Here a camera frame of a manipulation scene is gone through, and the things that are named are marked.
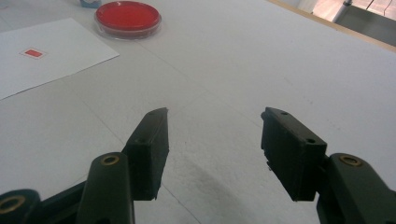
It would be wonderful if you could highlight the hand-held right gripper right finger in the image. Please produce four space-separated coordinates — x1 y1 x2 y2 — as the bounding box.
260 106 329 203

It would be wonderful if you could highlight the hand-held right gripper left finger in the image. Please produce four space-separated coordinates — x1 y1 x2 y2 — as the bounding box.
121 106 171 202

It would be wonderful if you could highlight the round red ink dish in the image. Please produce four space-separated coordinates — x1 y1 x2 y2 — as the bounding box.
93 0 163 41

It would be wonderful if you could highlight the small blue stamp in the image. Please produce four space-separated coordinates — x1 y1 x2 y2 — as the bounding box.
78 0 102 8

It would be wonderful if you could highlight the white paper sheet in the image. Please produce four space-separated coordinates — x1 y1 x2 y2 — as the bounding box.
0 17 120 101

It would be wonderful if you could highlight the white desk frame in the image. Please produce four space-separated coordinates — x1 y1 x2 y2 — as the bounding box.
330 0 356 23

